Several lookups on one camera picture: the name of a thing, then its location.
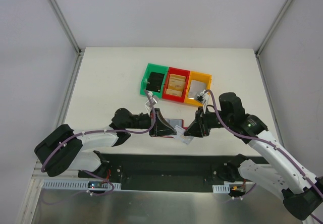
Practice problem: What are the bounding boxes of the red leather card holder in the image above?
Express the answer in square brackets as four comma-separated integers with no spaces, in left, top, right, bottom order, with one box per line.
[149,119,187,139]

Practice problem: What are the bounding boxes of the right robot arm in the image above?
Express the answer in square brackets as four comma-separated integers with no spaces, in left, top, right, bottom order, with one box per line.
[184,90,322,221]

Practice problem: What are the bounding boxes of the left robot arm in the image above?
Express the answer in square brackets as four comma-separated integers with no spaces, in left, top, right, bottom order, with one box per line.
[34,108,177,178]

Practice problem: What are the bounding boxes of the silver VIP card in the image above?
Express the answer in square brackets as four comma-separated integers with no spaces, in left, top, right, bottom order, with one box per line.
[187,80,206,99]

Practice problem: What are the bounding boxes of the gold VIP card lower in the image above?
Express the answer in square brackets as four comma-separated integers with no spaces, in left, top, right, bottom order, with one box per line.
[166,88,183,97]

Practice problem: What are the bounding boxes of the gold vip card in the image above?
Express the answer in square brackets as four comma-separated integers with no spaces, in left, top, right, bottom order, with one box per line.
[168,74,186,88]
[166,88,183,97]

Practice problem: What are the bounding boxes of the black VIP card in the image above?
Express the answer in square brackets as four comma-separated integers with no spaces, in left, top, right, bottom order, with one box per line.
[145,72,164,93]

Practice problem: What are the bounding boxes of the gold VIP card upper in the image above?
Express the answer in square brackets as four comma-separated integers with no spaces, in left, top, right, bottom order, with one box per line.
[168,74,186,88]

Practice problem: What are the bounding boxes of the yellow plastic bin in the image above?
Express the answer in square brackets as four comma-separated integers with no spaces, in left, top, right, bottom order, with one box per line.
[184,71,212,106]

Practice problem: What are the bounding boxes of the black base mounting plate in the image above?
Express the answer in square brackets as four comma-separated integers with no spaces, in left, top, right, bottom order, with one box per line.
[93,154,248,193]

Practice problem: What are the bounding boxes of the green plastic bin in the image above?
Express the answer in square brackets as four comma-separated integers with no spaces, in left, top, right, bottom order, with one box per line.
[140,63,169,98]

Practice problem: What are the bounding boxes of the red plastic bin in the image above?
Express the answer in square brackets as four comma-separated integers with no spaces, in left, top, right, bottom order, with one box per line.
[162,67,190,103]

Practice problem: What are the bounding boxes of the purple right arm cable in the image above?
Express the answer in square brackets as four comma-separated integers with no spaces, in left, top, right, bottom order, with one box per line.
[200,89,323,224]

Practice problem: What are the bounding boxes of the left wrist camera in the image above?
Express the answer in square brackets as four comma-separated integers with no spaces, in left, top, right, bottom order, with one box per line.
[145,91,159,110]

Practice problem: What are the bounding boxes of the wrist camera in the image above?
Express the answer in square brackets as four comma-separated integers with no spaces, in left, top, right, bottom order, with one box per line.
[194,90,209,105]
[145,91,159,110]

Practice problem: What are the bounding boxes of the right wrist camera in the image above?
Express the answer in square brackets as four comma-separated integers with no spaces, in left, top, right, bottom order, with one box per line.
[194,90,209,105]

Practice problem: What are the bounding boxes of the right white cable duct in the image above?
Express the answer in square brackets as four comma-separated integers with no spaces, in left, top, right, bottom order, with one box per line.
[212,184,230,194]

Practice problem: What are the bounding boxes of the white cable duct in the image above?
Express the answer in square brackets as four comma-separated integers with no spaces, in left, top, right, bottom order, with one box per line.
[43,180,122,191]
[212,184,230,194]

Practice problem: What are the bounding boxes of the left aluminium frame post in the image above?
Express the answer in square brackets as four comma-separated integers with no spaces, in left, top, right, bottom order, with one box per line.
[37,0,85,55]

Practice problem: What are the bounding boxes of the aluminium frame post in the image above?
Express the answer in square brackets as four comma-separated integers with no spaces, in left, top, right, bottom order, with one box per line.
[254,0,306,57]
[37,0,85,55]

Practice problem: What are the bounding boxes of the right aluminium frame post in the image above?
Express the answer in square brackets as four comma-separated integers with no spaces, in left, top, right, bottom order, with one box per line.
[254,0,306,57]

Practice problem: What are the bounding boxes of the left white cable duct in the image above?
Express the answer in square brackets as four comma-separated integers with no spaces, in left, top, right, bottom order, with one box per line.
[43,180,122,191]

